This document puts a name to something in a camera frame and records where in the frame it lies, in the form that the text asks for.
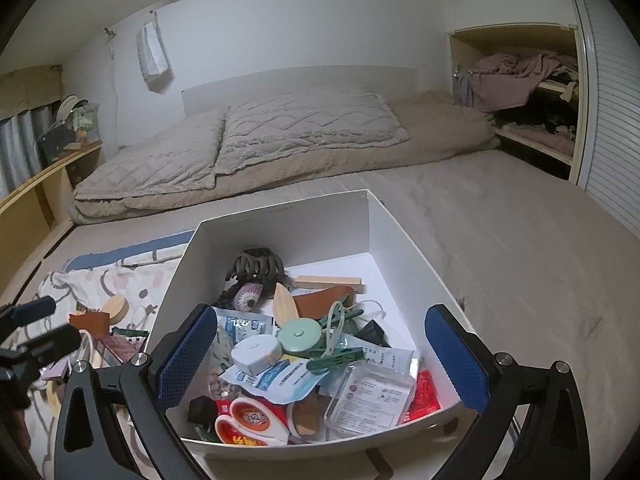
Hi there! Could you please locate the small black square cup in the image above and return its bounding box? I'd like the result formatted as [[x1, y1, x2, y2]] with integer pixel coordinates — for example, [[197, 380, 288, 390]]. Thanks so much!
[[188, 396, 218, 427]]

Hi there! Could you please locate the white round tape measure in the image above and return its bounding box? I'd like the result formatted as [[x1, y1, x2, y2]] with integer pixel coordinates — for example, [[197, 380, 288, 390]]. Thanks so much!
[[231, 334, 282, 376]]

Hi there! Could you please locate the green clip with white loop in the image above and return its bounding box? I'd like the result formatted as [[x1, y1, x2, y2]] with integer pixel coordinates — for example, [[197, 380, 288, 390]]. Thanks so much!
[[319, 299, 386, 335]]

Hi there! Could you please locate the red cardboard box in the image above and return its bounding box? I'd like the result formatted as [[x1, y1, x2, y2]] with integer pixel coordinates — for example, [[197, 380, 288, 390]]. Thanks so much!
[[94, 335, 139, 366]]

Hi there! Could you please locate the cartoon print blanket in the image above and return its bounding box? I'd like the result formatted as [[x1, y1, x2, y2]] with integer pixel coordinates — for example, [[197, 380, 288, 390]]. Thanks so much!
[[15, 231, 193, 479]]

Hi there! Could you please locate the red white round packet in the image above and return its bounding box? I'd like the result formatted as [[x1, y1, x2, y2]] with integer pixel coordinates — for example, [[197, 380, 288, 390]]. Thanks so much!
[[214, 396, 291, 446]]

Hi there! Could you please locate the wooden side shelf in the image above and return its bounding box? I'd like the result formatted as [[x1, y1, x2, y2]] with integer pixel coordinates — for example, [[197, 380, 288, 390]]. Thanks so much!
[[1, 141, 102, 304]]

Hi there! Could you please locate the clear plastic case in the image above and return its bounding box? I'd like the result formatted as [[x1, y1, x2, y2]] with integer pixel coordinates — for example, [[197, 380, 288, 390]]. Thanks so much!
[[324, 362, 416, 438]]

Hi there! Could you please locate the blue white wipe packet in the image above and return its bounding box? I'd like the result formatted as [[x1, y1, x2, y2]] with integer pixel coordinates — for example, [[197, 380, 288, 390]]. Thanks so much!
[[220, 359, 329, 405]]

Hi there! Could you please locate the leaf shaped wooden piece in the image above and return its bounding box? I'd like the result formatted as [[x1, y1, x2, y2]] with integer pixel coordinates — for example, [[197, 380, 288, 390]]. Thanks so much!
[[272, 283, 299, 328]]

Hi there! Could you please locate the green round tape measure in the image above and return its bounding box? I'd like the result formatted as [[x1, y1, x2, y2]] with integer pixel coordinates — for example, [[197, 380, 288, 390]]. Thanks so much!
[[277, 318, 322, 356]]

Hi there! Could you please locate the black hair claw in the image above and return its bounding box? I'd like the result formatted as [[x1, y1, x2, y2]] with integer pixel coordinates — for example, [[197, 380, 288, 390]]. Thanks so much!
[[226, 247, 286, 286]]

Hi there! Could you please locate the wooden stick block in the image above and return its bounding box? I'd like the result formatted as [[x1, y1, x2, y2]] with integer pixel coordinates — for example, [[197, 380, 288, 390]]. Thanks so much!
[[293, 275, 366, 294]]

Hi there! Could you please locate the brown leather piece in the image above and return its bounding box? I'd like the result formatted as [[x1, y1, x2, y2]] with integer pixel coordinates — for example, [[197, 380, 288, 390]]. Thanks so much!
[[294, 286, 355, 321]]

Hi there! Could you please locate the white shoe box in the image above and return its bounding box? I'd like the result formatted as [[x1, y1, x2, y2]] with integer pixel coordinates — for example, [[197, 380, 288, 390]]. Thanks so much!
[[148, 191, 463, 460]]

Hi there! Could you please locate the left grey quilted pillow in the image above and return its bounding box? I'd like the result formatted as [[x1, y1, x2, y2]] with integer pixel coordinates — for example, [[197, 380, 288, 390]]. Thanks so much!
[[75, 110, 226, 200]]

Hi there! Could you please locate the grey quilted pillow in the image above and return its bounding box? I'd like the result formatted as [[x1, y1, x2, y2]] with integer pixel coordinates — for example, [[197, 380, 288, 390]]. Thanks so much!
[[75, 110, 226, 200], [215, 86, 409, 176]]

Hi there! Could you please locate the beige duvet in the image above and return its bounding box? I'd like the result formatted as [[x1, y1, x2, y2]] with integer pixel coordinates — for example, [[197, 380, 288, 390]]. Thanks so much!
[[67, 91, 498, 226]]

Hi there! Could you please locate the pile of clothes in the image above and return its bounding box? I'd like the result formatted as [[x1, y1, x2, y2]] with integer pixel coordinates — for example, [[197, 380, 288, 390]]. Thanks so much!
[[452, 52, 579, 139]]

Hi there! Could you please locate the right grey quilted pillow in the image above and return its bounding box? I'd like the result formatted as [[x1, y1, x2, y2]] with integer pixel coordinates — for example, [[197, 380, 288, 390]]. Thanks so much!
[[215, 86, 409, 176]]

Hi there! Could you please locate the white wall bag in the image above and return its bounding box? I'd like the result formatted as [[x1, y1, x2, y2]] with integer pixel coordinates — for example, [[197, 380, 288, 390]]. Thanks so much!
[[137, 21, 170, 84]]

